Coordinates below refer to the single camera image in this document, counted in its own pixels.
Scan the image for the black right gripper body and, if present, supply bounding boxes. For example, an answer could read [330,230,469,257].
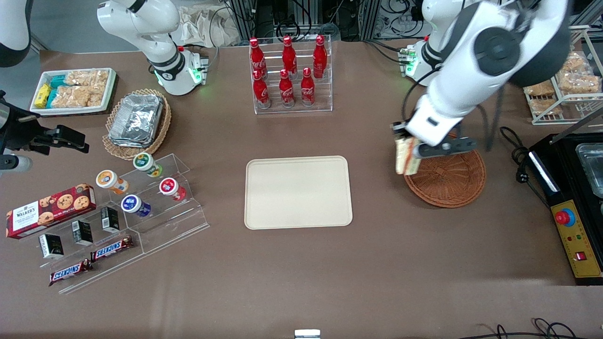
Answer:
[0,101,36,156]

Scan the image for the triangle sandwich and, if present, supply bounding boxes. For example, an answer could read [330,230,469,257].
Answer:
[395,137,422,176]

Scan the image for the round brown wicker basket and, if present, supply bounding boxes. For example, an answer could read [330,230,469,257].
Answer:
[404,134,486,208]

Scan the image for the white rectangular snack tray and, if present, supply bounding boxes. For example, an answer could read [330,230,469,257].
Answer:
[30,67,117,116]

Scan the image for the oval light wicker basket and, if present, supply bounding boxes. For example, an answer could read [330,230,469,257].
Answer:
[103,89,172,161]

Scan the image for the beige plastic serving tray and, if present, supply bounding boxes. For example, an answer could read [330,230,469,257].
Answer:
[244,156,353,230]

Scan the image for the metal tray inside machine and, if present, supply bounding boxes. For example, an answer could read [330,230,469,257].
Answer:
[576,144,603,198]

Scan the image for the grey metal cylinder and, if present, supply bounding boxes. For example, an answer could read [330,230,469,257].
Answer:
[0,155,33,173]

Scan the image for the orange lid drink cup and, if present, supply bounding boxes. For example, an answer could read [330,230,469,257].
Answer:
[96,170,129,195]

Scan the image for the stack of foil containers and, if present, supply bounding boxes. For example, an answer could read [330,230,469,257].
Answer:
[108,94,164,147]

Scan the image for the red Walkers cookie box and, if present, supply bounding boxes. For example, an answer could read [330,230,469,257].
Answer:
[6,184,97,240]

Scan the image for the clear acrylic bottle rack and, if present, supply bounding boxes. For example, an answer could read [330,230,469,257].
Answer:
[249,34,333,115]

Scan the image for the green lid drink cup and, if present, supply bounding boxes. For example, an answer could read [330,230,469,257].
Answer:
[133,152,163,178]

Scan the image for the small black carton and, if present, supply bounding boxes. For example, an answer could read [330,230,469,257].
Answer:
[39,234,65,260]
[101,207,121,234]
[72,220,94,247]

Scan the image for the blue lid drink cup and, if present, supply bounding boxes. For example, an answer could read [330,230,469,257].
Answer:
[121,195,152,218]

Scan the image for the red cola bottle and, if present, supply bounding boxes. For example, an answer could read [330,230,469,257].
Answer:
[253,70,271,109]
[249,38,268,78]
[279,69,295,108]
[313,35,328,79]
[301,67,316,107]
[282,36,298,76]

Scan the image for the red lid drink cup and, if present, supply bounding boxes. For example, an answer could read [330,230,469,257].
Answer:
[159,178,187,202]

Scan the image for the Snickers chocolate bar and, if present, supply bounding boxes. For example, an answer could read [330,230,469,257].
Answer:
[90,235,134,263]
[49,259,94,287]

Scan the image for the grey machine lever bar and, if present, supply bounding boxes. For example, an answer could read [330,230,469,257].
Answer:
[549,106,603,144]

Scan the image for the black sealing machine yellow panel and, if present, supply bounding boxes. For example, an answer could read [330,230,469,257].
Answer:
[529,132,603,286]

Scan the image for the clear acrylic step display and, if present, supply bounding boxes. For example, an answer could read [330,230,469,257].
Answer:
[35,153,210,295]

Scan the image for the crumpled white paper bags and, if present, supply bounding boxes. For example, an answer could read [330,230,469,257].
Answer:
[177,5,245,48]

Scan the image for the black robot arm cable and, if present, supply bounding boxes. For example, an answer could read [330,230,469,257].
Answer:
[400,66,443,124]

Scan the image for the black hanging cable loop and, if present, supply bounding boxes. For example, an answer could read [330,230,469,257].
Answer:
[476,89,505,152]

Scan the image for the black power cable with plug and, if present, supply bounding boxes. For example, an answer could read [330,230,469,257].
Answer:
[499,126,552,208]

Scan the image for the white wire snack rack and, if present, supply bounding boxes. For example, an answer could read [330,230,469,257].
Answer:
[523,26,603,125]

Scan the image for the aluminium frame structure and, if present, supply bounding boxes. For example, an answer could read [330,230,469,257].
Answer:
[226,0,377,42]

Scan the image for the grey arm base cable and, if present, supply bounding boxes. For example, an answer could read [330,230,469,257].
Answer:
[179,44,220,71]

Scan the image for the black floor cables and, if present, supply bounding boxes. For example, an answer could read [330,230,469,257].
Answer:
[459,318,603,339]

